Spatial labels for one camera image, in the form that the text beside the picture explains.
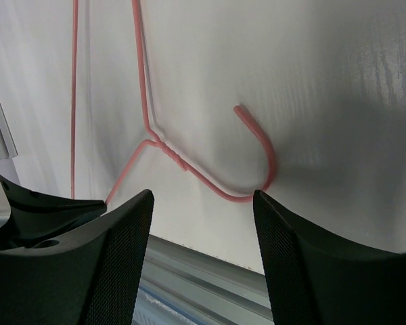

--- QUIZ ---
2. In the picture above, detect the pink wire hanger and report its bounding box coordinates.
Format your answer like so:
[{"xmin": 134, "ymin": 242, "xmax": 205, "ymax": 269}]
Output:
[{"xmin": 69, "ymin": 0, "xmax": 277, "ymax": 204}]

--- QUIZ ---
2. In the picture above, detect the aluminium frame structure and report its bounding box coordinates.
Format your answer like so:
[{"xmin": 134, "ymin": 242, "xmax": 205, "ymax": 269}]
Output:
[{"xmin": 0, "ymin": 64, "xmax": 275, "ymax": 325}]

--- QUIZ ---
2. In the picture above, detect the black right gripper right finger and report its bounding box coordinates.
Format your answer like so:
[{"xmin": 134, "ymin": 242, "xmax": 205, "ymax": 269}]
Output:
[{"xmin": 253, "ymin": 190, "xmax": 406, "ymax": 324}]

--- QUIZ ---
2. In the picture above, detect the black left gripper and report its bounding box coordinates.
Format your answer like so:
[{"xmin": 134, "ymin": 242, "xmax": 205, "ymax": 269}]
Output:
[{"xmin": 0, "ymin": 175, "xmax": 107, "ymax": 251}]

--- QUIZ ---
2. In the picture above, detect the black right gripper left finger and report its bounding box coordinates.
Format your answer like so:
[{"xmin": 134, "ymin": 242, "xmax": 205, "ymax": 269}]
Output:
[{"xmin": 0, "ymin": 190, "xmax": 154, "ymax": 324}]

